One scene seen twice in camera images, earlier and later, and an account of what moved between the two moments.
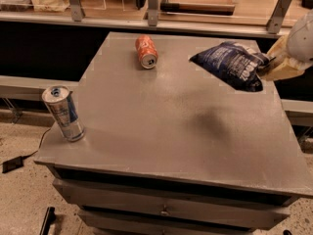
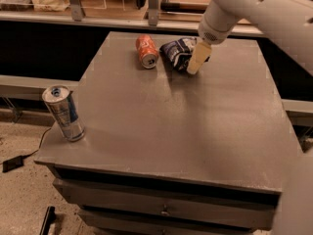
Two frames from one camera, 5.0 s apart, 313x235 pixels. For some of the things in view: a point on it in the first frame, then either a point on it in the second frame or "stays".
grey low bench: x=22 y=87 stays
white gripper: x=301 y=39 → x=211 y=29
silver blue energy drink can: x=61 y=103 stays
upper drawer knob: x=164 y=211 stays
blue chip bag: x=235 y=62 → x=178 y=52
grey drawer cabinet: x=173 y=150 stays
